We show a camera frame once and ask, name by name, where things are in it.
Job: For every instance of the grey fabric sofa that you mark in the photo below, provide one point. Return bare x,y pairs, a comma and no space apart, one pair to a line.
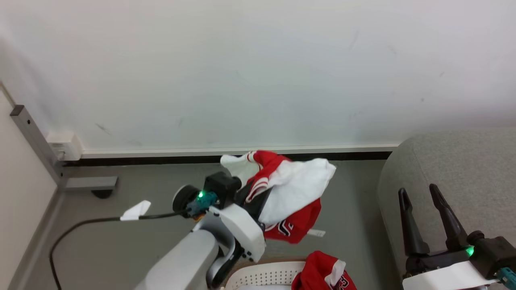
463,165

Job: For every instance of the red jersey with white collar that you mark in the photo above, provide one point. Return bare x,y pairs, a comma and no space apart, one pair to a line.
316,270

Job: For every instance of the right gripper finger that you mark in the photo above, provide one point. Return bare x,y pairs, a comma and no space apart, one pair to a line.
451,225
413,233

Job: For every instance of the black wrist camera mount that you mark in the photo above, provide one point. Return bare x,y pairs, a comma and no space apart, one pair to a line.
221,185
498,249

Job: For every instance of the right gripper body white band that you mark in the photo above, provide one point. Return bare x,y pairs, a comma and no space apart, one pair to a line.
443,278

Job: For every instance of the grey metal frame post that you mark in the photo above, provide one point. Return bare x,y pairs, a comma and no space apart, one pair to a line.
36,139

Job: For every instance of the red and white sports jersey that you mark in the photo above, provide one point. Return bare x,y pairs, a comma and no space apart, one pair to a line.
296,189

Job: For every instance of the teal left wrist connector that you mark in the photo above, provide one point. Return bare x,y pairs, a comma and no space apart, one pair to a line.
199,205

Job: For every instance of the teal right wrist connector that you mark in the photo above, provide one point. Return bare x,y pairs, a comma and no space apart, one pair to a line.
508,278

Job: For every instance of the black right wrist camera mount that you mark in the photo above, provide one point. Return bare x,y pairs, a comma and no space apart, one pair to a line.
498,249

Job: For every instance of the black skirting strip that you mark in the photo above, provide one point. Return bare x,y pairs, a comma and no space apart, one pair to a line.
141,160

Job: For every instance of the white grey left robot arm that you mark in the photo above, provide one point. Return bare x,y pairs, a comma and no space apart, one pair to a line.
185,262

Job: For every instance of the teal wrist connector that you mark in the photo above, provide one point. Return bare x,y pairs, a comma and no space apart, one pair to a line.
199,205
508,278

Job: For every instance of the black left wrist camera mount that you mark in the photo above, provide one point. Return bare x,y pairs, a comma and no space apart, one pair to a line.
221,185

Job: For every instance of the black round frame foot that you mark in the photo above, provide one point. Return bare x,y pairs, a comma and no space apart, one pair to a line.
102,193

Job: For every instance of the white perforated laundry basket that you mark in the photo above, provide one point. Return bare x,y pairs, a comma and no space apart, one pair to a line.
262,276

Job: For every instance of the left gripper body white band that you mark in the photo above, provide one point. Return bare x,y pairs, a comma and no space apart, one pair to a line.
244,229

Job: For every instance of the white wall socket box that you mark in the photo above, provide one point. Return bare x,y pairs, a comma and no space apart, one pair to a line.
66,145

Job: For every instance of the beige partition panel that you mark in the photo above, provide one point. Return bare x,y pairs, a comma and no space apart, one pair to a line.
20,193

